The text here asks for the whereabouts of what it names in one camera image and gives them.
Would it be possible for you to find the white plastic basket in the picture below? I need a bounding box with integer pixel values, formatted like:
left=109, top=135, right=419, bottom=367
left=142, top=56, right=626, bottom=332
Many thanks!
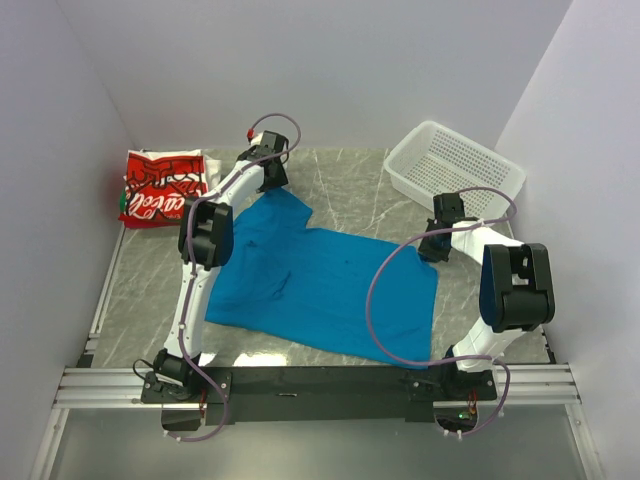
left=384, top=121, right=526, bottom=220

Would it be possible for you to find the folded red Coca-Cola shirt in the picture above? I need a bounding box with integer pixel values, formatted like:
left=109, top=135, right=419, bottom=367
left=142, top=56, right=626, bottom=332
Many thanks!
left=119, top=149, right=221, bottom=229

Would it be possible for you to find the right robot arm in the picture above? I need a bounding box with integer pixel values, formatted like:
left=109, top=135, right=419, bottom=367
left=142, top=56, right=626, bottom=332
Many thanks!
left=418, top=192, right=555, bottom=399

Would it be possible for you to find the black base bar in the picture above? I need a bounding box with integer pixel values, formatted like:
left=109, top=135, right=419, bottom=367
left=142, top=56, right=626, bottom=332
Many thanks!
left=141, top=366, right=497, bottom=425

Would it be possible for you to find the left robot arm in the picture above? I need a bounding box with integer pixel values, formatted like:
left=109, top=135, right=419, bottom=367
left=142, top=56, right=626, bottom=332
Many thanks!
left=153, top=131, right=289, bottom=402

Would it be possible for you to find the blue t shirt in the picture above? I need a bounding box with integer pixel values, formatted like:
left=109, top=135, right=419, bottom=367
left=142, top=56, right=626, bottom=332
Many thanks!
left=205, top=189, right=438, bottom=364

